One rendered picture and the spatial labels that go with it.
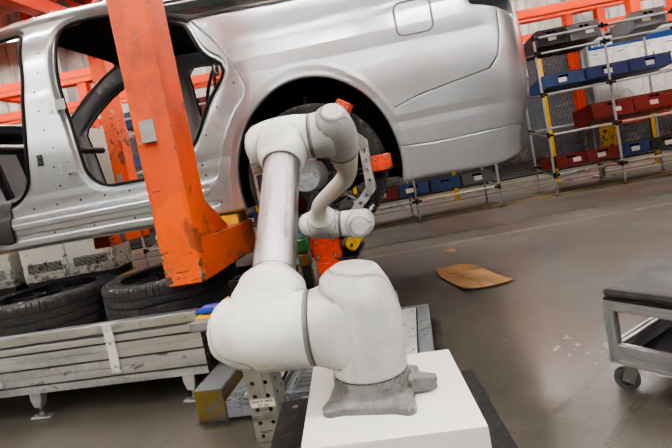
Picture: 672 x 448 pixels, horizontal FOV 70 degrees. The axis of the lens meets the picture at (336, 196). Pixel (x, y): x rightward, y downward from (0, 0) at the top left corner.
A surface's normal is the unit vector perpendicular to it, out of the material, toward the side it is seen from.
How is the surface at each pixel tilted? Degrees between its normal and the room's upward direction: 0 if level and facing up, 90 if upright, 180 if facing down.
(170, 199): 90
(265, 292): 38
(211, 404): 90
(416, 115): 90
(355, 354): 93
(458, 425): 3
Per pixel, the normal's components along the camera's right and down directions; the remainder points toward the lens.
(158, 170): -0.15, 0.10
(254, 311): -0.19, -0.72
